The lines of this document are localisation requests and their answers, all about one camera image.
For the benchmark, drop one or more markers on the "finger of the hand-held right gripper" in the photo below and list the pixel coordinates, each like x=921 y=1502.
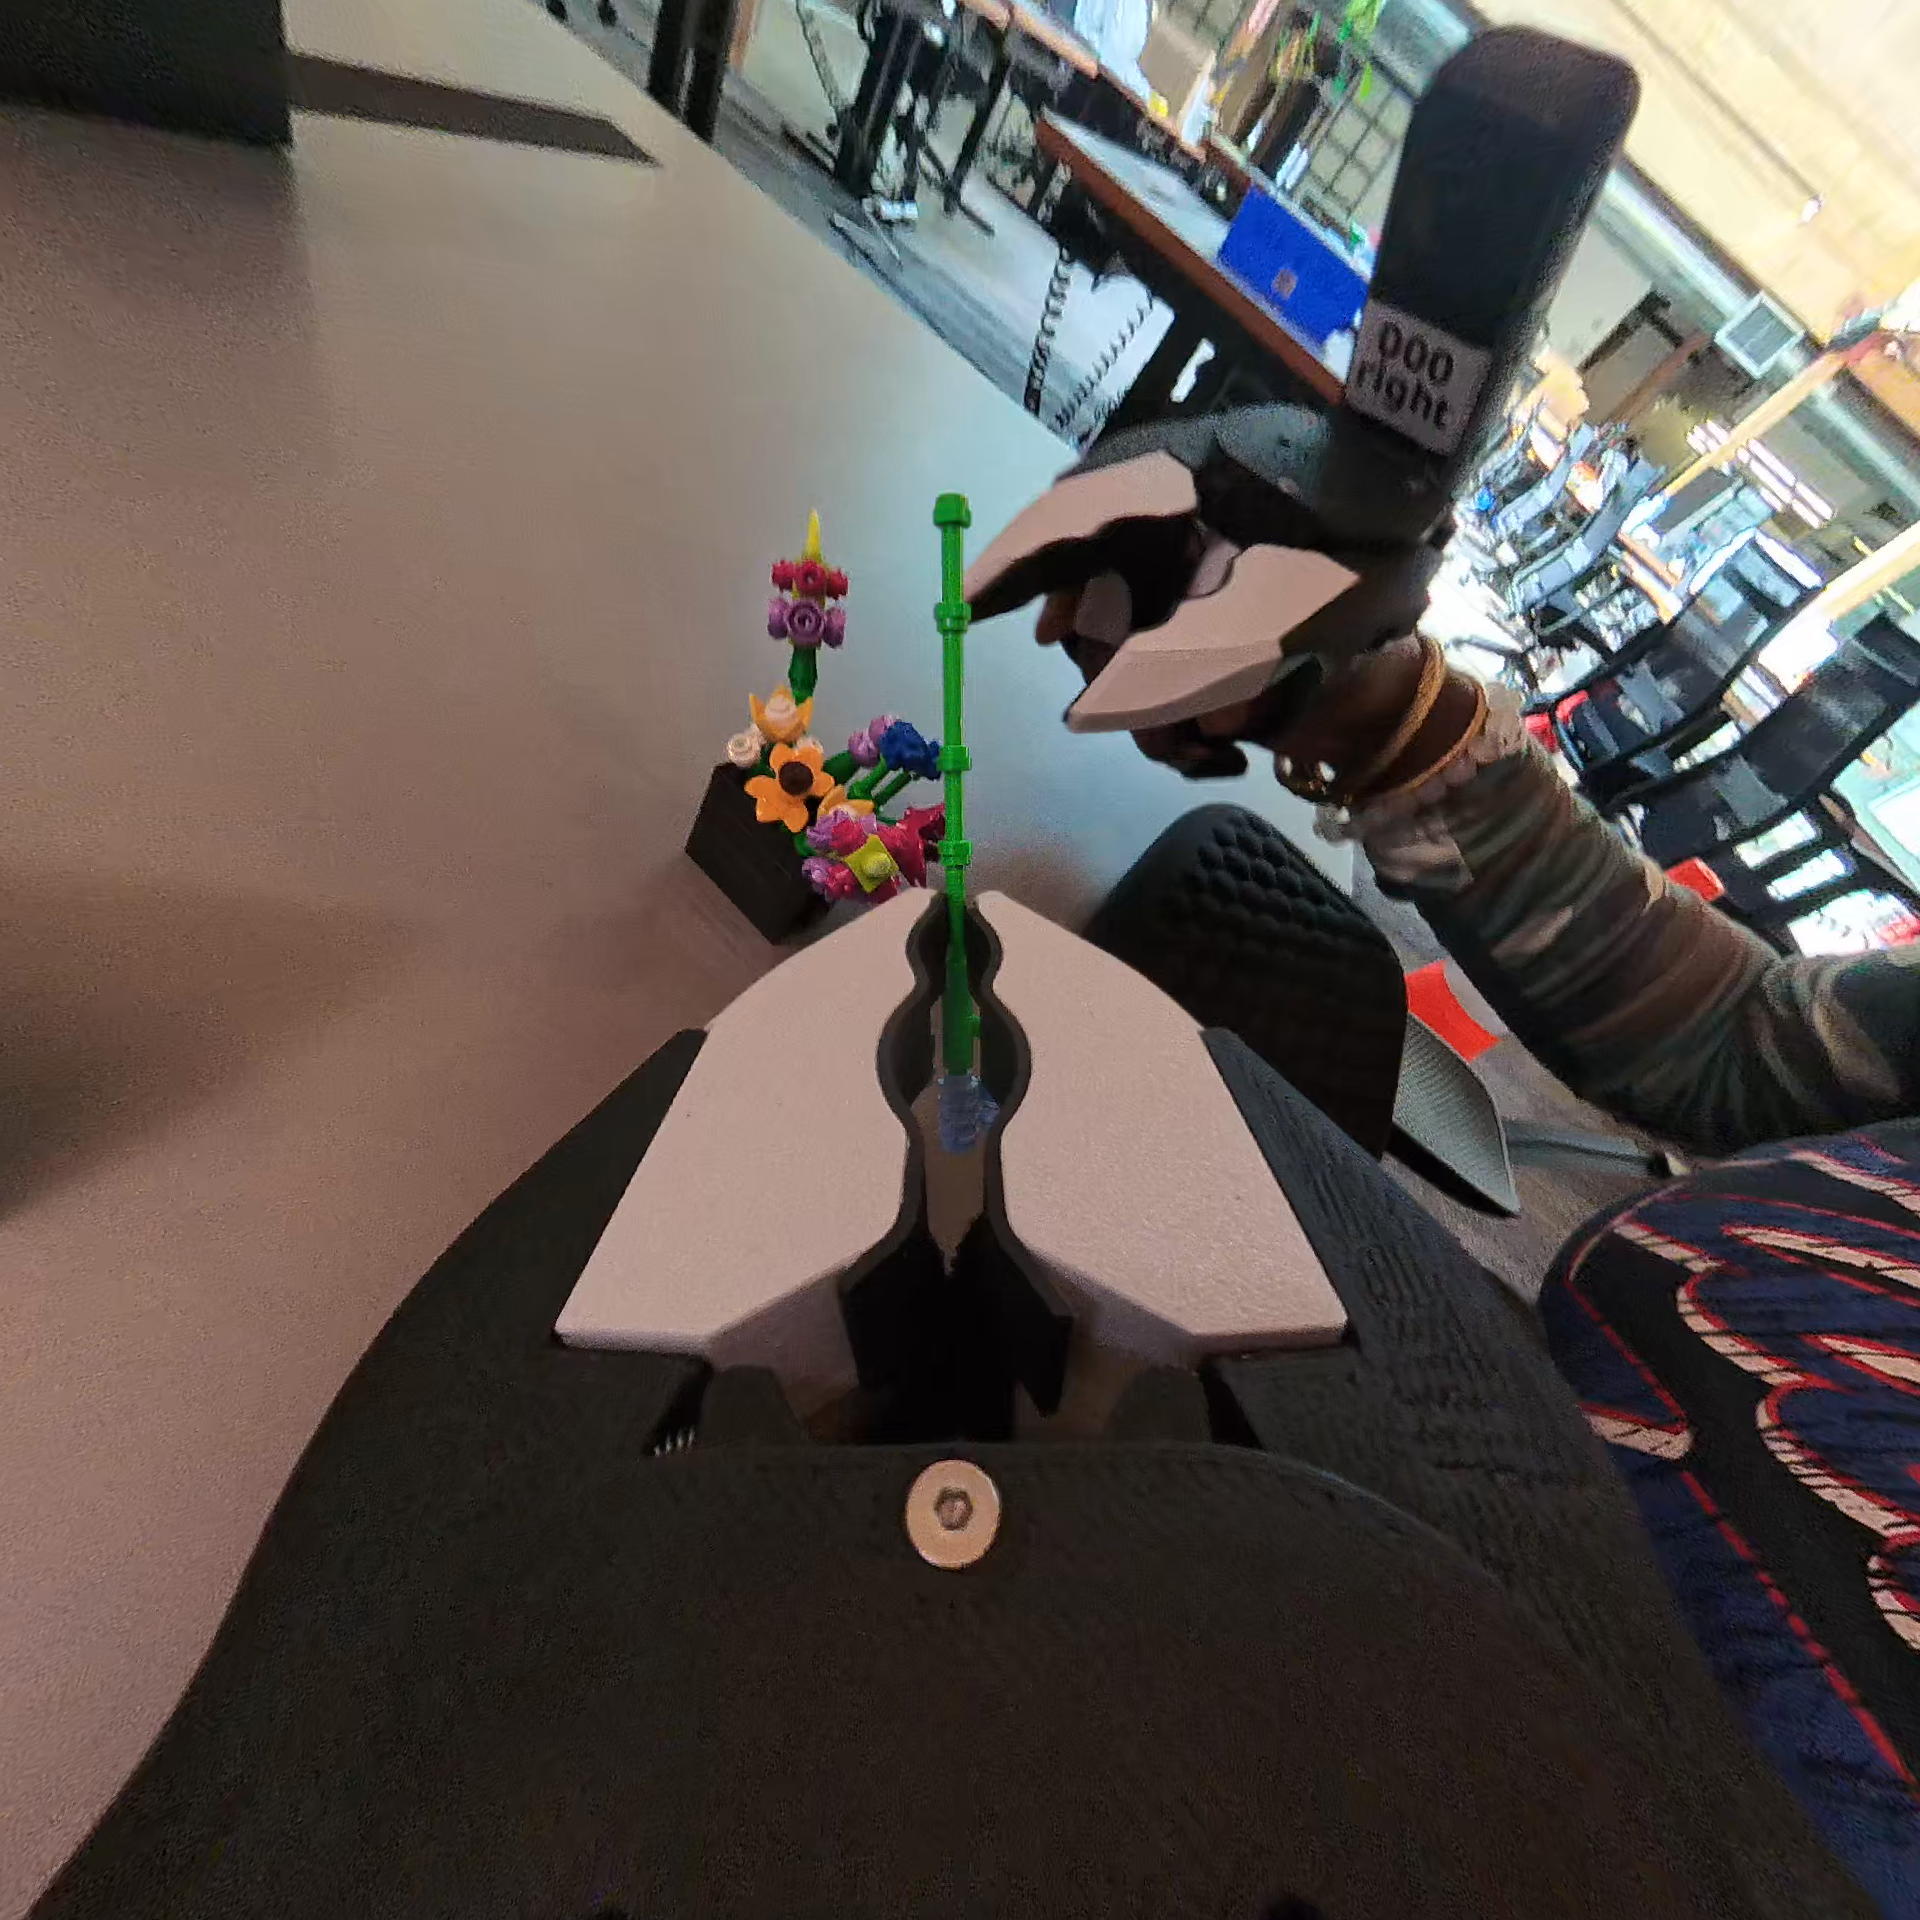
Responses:
x=1216 y=645
x=1078 y=524

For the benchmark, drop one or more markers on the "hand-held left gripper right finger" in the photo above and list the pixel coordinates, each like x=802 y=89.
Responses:
x=1170 y=1187

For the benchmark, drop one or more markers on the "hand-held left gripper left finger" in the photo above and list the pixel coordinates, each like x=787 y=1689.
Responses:
x=749 y=1187

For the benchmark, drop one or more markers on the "green lego rod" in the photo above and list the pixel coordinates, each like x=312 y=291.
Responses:
x=956 y=690
x=960 y=974

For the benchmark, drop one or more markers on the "green lego sprig blue buds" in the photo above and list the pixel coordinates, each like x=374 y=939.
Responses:
x=964 y=1111

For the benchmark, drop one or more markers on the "lego flower bouquet model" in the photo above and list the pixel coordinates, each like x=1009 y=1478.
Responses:
x=749 y=868

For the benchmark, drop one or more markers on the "person's right forearm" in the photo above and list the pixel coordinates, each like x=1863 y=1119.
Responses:
x=1622 y=961

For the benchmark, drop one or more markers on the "person's right hand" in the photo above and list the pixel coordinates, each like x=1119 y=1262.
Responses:
x=1367 y=706

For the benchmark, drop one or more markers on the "blue storage bin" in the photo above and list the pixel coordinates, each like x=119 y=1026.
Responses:
x=1291 y=262

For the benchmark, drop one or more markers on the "black padded chair armrest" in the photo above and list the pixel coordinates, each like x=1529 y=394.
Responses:
x=1260 y=961

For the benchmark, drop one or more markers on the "green potted plant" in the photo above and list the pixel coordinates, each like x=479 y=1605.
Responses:
x=1319 y=42

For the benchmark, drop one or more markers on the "grey mesh office chair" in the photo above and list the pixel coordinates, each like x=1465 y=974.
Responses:
x=1455 y=1119

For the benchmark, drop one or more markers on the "wooden office desk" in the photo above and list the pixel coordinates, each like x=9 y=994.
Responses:
x=899 y=59
x=1170 y=210

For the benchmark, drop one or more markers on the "black office chair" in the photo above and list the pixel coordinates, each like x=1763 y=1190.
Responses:
x=1740 y=735

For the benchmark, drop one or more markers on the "person's black lettered jersey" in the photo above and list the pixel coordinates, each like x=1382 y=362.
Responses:
x=1753 y=1424

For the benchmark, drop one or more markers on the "black rectangular block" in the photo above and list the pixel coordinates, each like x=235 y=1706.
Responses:
x=142 y=66

